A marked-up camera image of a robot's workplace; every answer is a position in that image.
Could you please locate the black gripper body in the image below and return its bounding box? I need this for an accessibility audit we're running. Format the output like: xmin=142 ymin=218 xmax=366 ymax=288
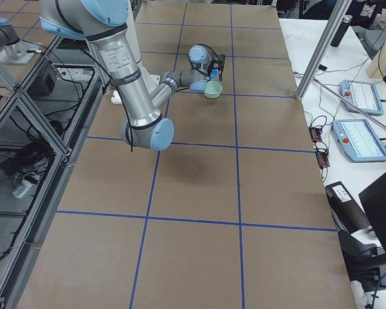
xmin=210 ymin=53 xmax=225 ymax=75

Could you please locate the light blue plastic cup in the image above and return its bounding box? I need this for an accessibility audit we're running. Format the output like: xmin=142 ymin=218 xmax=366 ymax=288
xmin=210 ymin=68 xmax=219 ymax=80

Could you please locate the mint green bowl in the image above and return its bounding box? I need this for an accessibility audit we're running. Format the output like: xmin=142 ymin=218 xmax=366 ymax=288
xmin=203 ymin=80 xmax=223 ymax=99

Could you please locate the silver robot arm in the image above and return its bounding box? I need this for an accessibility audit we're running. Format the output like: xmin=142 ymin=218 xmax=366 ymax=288
xmin=40 ymin=0 xmax=225 ymax=151

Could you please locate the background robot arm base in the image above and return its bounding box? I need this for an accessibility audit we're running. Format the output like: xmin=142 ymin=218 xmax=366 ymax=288
xmin=0 ymin=17 xmax=35 ymax=65

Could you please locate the black water bottle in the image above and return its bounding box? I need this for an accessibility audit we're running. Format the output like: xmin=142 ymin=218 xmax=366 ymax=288
xmin=330 ymin=15 xmax=353 ymax=47

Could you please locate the small circuit board upper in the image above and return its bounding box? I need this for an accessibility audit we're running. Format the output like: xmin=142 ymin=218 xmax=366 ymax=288
xmin=309 ymin=126 xmax=322 ymax=142

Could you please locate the small circuit board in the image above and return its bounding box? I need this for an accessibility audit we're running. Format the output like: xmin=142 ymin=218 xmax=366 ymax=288
xmin=315 ymin=149 xmax=330 ymax=169
xmin=309 ymin=126 xmax=322 ymax=142

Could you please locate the small circuit board lower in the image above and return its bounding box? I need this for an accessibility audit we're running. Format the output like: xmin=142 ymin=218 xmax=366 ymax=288
xmin=315 ymin=149 xmax=330 ymax=169

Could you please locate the teach pendant tablet far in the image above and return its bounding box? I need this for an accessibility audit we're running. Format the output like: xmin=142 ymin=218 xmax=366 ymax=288
xmin=340 ymin=80 xmax=384 ymax=116

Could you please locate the teach pendant tablet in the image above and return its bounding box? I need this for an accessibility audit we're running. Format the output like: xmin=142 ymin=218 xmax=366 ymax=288
xmin=332 ymin=119 xmax=386 ymax=163
xmin=340 ymin=80 xmax=384 ymax=116

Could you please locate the teach pendant tablet near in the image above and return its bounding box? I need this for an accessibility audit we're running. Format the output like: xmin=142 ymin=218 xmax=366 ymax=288
xmin=332 ymin=119 xmax=386 ymax=163

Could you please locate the silver rod with green tip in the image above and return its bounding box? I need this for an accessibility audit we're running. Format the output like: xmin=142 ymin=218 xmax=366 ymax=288
xmin=313 ymin=79 xmax=386 ymax=148

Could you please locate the white power strip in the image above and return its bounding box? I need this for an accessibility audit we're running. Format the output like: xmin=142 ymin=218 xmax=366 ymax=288
xmin=12 ymin=179 xmax=33 ymax=198

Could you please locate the aluminium frame post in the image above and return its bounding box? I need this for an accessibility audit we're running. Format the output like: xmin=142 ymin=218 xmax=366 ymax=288
xmin=294 ymin=0 xmax=351 ymax=101

